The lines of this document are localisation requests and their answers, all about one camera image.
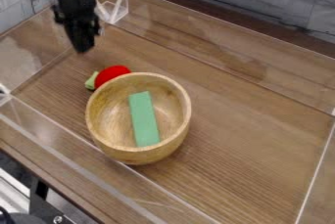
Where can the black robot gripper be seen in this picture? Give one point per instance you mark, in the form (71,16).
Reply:
(77,16)

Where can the red plush fruit green stem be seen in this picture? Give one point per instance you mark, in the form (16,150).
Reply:
(101,77)

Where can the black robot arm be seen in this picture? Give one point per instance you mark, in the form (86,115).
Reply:
(77,16)

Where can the round wooden bowl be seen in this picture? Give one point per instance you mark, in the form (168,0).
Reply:
(109,117)

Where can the green rectangular block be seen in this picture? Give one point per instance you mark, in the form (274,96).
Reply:
(144,119)

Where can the black metal table leg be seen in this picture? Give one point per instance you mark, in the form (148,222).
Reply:
(40,208)

